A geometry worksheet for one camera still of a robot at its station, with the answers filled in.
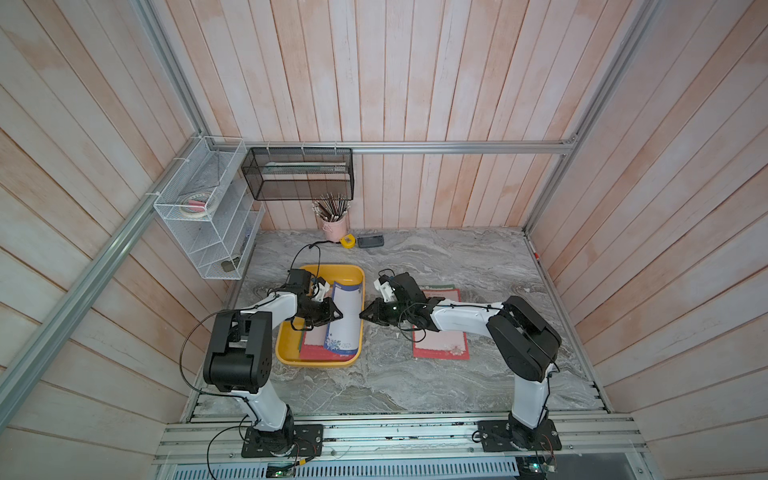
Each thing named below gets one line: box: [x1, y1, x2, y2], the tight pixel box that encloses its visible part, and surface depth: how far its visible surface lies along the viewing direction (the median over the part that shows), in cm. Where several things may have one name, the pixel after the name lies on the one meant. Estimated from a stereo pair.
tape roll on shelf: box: [180, 192, 215, 219], surface depth 75 cm
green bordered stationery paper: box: [418, 284, 455, 291], surface depth 106 cm
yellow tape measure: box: [340, 233, 357, 249], surface depth 117 cm
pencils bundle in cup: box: [312, 192, 350, 222], surface depth 113 cm
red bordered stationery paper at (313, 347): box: [300, 324, 356, 361], surface depth 90 cm
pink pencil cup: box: [322, 217, 347, 243], surface depth 117 cm
